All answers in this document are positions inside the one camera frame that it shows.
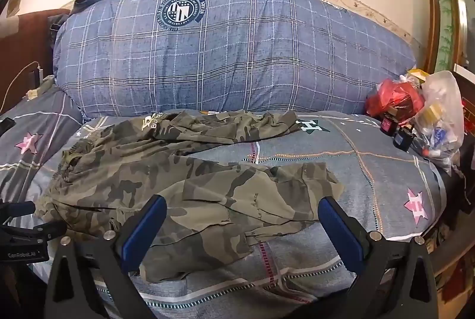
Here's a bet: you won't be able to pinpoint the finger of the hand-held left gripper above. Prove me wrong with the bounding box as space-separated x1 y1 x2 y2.
0 201 37 219
0 220 67 249

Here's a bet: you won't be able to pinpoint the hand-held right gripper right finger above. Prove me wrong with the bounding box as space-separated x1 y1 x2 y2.
317 196 451 319

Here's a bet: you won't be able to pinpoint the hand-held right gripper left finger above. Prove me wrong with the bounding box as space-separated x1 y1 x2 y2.
45 195 167 319

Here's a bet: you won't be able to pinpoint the camouflage pants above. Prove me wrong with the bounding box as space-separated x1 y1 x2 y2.
35 109 344 284

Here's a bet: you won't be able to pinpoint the grey printed bed sheet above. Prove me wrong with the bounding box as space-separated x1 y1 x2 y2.
26 109 448 319

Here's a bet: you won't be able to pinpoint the black flat device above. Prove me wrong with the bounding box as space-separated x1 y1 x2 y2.
0 117 16 136

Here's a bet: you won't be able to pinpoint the grey star-print pillow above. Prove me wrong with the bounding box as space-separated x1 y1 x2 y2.
0 79 84 201

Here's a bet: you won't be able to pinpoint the black small bottle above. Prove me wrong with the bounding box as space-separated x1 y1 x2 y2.
393 128 414 152

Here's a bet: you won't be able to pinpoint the dark red small bottle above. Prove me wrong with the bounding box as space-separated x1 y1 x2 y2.
380 111 399 136

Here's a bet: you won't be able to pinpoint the red plastic bag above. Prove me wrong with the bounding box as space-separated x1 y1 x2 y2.
365 78 425 119

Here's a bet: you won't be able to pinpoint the clear plastic bag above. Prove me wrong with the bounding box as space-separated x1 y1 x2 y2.
412 70 466 175

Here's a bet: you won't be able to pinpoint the yellow box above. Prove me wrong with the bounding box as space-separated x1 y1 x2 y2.
406 68 429 82

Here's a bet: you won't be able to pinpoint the brown headboard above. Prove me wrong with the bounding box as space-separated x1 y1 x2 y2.
0 9 71 89

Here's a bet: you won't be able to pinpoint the blue plaid folded quilt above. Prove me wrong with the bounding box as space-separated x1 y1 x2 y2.
53 0 417 119

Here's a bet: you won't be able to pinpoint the wooden framed door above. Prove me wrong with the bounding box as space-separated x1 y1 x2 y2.
417 0 475 75

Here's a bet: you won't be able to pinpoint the white charging cable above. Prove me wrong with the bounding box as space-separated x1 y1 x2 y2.
0 61 41 112

